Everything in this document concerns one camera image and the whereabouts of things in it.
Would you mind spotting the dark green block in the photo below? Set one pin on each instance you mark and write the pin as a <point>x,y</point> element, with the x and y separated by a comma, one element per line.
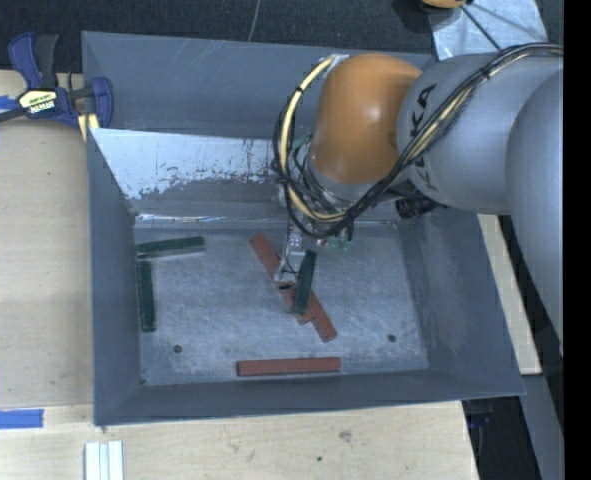
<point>171,247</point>
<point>146,295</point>
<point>305,284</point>

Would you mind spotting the pale wood flat board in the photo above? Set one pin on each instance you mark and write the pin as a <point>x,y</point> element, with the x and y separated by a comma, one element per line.
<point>40,268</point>

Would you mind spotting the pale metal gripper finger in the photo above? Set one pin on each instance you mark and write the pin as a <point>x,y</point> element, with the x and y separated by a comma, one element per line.
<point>295,246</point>
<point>283,269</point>

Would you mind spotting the grey metal bin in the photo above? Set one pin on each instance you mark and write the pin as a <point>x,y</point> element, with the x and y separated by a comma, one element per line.
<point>215,313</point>

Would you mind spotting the red-brown flat block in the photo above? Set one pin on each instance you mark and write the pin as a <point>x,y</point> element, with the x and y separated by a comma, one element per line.
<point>265,252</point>
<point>289,366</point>
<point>325,324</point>

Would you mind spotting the black cylinder on white bracket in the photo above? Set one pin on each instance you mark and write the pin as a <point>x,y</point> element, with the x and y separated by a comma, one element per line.
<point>415,207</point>

